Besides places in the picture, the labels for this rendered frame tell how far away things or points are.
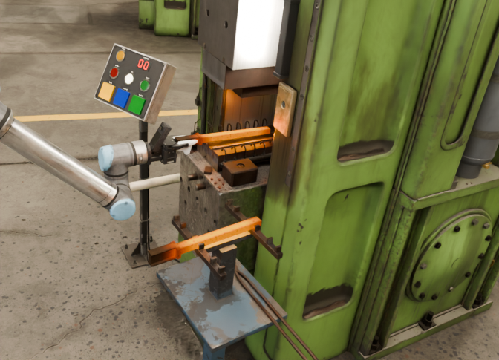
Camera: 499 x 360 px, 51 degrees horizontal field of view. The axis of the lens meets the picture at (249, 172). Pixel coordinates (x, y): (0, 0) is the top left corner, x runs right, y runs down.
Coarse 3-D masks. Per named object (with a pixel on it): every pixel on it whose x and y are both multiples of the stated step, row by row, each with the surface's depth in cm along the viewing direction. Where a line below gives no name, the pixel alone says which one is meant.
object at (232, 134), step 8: (248, 128) 217; (256, 128) 218; (264, 128) 219; (184, 136) 203; (192, 136) 204; (200, 136) 204; (208, 136) 207; (216, 136) 208; (224, 136) 210; (232, 136) 212; (240, 136) 214; (248, 136) 216; (200, 144) 205
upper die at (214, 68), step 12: (204, 48) 200; (204, 60) 201; (216, 60) 192; (204, 72) 203; (216, 72) 194; (228, 72) 188; (240, 72) 191; (252, 72) 193; (264, 72) 196; (228, 84) 191; (240, 84) 193; (252, 84) 196; (264, 84) 199
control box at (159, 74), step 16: (112, 48) 245; (128, 48) 241; (112, 64) 244; (128, 64) 239; (144, 64) 235; (160, 64) 231; (112, 80) 243; (144, 80) 234; (160, 80) 231; (96, 96) 246; (112, 96) 242; (144, 96) 233; (160, 96) 235; (128, 112) 236; (144, 112) 232
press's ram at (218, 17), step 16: (208, 0) 189; (224, 0) 179; (240, 0) 170; (256, 0) 173; (272, 0) 176; (208, 16) 193; (224, 16) 181; (240, 16) 173; (256, 16) 177; (272, 16) 180; (208, 32) 194; (224, 32) 183; (240, 32) 176; (256, 32) 180; (272, 32) 183; (208, 48) 196; (224, 48) 185; (240, 48) 180; (256, 48) 183; (272, 48) 186; (240, 64) 183; (256, 64) 186; (272, 64) 190
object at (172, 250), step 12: (228, 228) 168; (240, 228) 168; (252, 228) 172; (192, 240) 160; (204, 240) 161; (216, 240) 164; (156, 252) 152; (168, 252) 155; (180, 252) 156; (156, 264) 154
